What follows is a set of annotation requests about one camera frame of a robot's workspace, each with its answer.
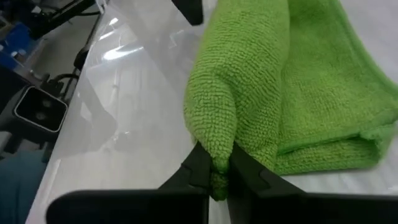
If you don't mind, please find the black depth camera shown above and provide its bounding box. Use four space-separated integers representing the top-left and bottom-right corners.
12 85 68 134

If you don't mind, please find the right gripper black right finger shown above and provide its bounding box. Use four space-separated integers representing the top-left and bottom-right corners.
226 142 398 224

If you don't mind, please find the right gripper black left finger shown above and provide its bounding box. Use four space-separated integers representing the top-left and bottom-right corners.
45 141 216 224

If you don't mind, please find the green microfibre towel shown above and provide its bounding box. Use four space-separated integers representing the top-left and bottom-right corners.
183 0 398 202

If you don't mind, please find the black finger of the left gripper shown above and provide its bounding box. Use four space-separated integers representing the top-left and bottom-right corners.
170 0 205 26

